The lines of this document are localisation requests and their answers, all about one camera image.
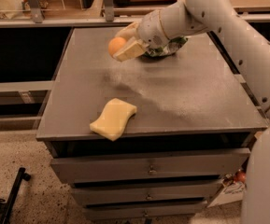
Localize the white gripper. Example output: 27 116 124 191
113 10 169 62

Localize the orange fruit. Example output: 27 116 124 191
108 37 127 57

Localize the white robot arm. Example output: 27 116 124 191
114 0 270 224

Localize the yellow sponge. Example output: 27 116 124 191
90 98 137 141

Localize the green crumpled chip bag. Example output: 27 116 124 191
144 36 188 58

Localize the grey drawer cabinet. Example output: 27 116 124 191
37 27 268 210

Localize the top grey drawer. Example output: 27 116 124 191
50 148 250 183

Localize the grey drawer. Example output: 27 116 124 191
84 201 207 220
71 180 221 206
50 148 250 183

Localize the middle grey drawer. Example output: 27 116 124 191
71 180 221 206

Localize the black stand leg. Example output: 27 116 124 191
0 167 31 224

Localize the red onion in box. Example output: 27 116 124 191
235 170 246 183

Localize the bottom grey drawer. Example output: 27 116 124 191
84 201 207 220

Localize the cardboard box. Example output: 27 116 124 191
206 131 263 209

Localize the metal railing frame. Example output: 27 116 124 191
0 0 270 24

